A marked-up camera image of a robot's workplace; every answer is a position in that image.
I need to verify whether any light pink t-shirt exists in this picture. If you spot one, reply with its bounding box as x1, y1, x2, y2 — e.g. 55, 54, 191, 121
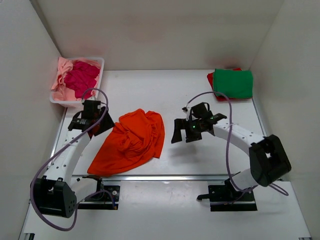
50, 56, 103, 103

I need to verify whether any magenta t-shirt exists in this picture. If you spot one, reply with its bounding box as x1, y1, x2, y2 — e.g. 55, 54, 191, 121
64, 60, 101, 99

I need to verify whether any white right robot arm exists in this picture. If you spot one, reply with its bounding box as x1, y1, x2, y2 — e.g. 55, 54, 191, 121
171, 102, 292, 200

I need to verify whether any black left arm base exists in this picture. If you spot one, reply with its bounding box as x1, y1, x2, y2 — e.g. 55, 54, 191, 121
71, 175, 121, 211

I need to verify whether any orange t-shirt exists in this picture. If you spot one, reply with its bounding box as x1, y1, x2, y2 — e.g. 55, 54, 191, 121
87, 108, 165, 177

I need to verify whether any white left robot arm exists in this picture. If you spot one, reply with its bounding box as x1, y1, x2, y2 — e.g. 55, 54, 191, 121
32, 98, 115, 218

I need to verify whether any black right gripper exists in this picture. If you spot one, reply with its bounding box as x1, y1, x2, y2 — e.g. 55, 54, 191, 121
171, 118, 203, 144

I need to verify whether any folded red t-shirt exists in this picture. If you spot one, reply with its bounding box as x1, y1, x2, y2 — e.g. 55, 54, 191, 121
206, 67, 252, 103

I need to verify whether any folded green t-shirt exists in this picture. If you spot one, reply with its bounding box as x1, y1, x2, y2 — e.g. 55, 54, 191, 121
212, 69, 254, 99

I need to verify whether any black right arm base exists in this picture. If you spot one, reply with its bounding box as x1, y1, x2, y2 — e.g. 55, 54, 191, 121
196, 180, 258, 212

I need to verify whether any white plastic basket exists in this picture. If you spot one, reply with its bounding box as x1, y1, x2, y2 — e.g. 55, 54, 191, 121
49, 56, 105, 109

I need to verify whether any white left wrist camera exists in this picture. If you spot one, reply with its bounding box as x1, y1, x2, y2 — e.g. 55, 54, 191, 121
80, 96, 98, 104

